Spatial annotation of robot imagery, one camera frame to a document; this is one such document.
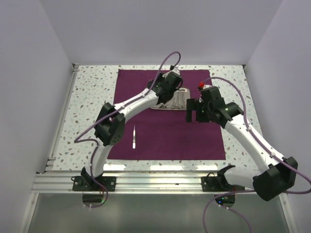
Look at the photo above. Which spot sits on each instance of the purple surgical cloth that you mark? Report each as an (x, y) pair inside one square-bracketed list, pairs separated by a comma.
[(164, 134)]

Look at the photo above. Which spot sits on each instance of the steel scissors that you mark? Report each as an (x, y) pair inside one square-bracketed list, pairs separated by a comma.
[(182, 98)]

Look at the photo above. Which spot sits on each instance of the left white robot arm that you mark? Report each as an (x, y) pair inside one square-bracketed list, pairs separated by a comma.
[(110, 124)]

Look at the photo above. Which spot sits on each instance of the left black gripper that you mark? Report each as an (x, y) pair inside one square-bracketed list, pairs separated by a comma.
[(161, 77)]

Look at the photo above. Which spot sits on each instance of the wide steel tweezers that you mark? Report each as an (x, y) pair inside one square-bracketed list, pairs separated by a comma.
[(134, 137)]

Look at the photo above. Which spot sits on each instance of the steel instrument tray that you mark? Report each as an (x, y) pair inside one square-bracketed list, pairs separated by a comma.
[(167, 106)]

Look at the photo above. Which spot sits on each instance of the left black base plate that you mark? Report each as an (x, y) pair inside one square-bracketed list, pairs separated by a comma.
[(79, 184)]

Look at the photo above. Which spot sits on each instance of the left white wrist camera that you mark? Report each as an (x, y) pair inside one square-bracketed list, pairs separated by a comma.
[(174, 69)]

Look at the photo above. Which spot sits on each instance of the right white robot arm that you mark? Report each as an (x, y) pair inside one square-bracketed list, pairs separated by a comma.
[(274, 174)]

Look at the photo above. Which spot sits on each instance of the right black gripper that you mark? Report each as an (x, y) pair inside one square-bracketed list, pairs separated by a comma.
[(194, 104)]

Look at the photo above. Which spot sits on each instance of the aluminium mounting rail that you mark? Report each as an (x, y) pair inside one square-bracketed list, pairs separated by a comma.
[(126, 183)]

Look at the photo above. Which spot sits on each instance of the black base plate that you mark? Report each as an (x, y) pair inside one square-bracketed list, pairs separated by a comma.
[(79, 184), (218, 183)]

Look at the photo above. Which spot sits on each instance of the steel forceps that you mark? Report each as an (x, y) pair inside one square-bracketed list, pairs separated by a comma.
[(175, 100)]

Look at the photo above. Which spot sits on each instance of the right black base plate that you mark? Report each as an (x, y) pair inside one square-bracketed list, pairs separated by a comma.
[(218, 183)]

